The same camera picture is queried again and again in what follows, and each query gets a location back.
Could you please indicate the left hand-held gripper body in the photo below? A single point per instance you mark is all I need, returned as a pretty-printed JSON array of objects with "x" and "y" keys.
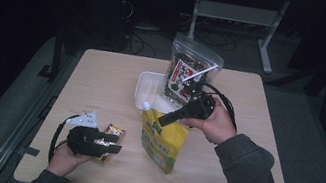
[{"x": 83, "y": 140}]

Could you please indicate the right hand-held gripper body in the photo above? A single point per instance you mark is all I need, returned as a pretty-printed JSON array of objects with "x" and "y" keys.
[{"x": 200, "y": 106}]

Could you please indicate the small gold snack packet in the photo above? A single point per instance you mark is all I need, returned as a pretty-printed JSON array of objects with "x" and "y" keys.
[{"x": 117, "y": 131}]

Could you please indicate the clear bag of dark snacks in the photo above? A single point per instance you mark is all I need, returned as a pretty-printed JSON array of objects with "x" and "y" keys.
[{"x": 191, "y": 56}]

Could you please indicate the white plastic container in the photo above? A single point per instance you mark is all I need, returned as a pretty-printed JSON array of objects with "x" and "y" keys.
[{"x": 151, "y": 91}]

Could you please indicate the yellow spout pouch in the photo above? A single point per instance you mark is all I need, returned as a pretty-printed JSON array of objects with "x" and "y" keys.
[{"x": 162, "y": 142}]

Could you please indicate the person's right hand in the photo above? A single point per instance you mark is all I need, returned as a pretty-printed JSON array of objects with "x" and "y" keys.
[{"x": 217, "y": 125}]

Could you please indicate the person's left hand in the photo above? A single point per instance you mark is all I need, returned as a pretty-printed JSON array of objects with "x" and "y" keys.
[{"x": 67, "y": 161}]

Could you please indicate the grey tape strip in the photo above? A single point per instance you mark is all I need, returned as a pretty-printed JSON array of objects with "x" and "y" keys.
[{"x": 29, "y": 151}]

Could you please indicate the white metal table frame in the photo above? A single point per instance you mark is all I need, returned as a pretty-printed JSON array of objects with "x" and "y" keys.
[{"x": 235, "y": 13}]

